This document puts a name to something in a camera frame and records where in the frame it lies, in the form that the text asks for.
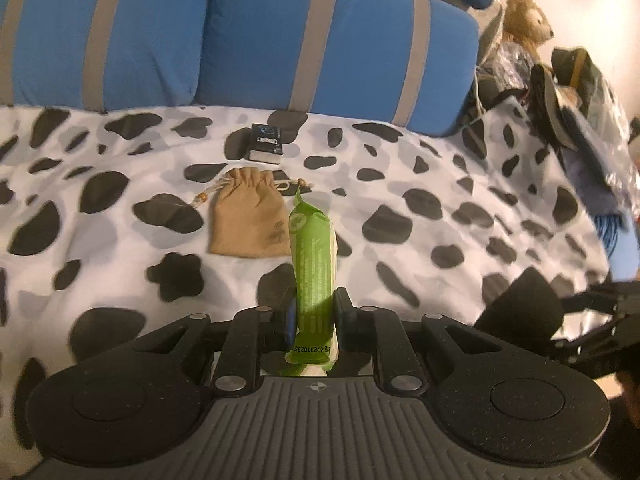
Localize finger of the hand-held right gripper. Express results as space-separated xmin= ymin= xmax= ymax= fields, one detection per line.
xmin=549 ymin=318 xmax=623 ymax=362
xmin=559 ymin=282 xmax=632 ymax=317

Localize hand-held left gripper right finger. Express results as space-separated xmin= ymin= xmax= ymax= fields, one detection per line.
xmin=332 ymin=287 xmax=504 ymax=394

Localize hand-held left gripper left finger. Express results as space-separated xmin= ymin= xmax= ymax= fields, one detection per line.
xmin=127 ymin=287 xmax=299 ymax=394

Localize green snack packet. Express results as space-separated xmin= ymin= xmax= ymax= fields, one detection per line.
xmin=279 ymin=187 xmax=342 ymax=379

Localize small black box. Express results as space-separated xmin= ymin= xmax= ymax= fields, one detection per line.
xmin=248 ymin=123 xmax=285 ymax=165

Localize cow print blanket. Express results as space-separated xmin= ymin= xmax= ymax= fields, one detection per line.
xmin=0 ymin=95 xmax=615 ymax=477

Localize dark sandal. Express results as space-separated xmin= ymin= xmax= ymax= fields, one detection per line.
xmin=529 ymin=62 xmax=583 ymax=152

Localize dark green bag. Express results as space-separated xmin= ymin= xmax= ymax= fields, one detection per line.
xmin=552 ymin=47 xmax=610 ymax=108

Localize clear plastic bag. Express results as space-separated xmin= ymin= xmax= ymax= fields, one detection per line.
xmin=479 ymin=42 xmax=542 ymax=98

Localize blue grey striped pillow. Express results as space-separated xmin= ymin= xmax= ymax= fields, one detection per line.
xmin=197 ymin=0 xmax=479 ymax=138
xmin=0 ymin=0 xmax=217 ymax=112

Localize brown teddy bear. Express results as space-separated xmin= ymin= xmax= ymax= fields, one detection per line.
xmin=502 ymin=0 xmax=556 ymax=55

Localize tan drawstring pouch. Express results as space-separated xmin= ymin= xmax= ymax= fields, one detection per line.
xmin=192 ymin=167 xmax=314 ymax=260

